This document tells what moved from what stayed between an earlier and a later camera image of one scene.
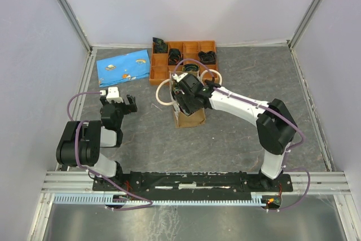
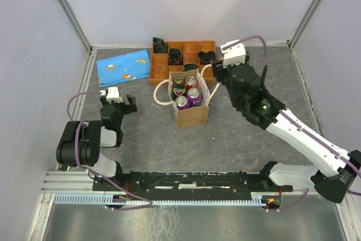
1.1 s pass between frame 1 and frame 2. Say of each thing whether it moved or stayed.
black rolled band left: stayed
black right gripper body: moved
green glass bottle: stayed
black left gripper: stayed
